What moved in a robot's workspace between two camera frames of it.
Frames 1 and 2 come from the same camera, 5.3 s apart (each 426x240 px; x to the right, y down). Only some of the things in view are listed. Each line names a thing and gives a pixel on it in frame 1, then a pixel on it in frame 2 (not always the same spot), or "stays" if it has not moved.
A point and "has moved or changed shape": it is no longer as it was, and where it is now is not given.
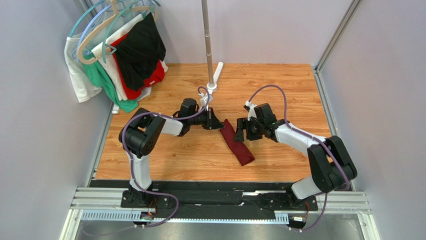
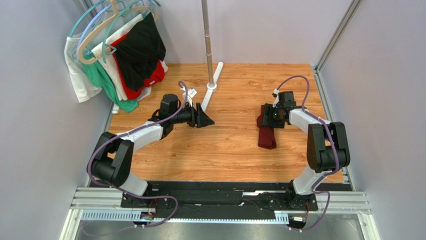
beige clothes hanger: (115, 14) stays
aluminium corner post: (354, 5) stays
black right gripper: (247, 128) → (266, 116)
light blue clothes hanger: (85, 25) stays
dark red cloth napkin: (241, 151) has moved or changed shape
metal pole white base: (212, 83) stays
